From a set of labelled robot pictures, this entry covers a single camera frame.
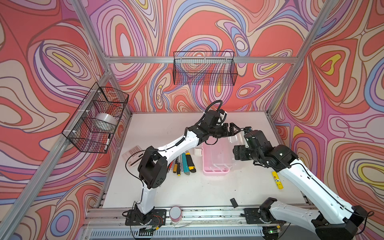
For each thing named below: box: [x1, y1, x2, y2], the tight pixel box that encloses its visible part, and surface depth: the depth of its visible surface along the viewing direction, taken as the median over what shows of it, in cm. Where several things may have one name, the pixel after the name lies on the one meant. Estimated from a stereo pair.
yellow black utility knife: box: [185, 150, 197, 173], surface depth 93 cm
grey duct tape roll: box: [94, 113, 118, 131], surface depth 74 cm
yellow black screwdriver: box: [177, 156, 181, 176], surface depth 90 cm
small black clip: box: [230, 198, 239, 209], surface depth 80 cm
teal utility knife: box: [181, 152, 190, 176], surface depth 92 cm
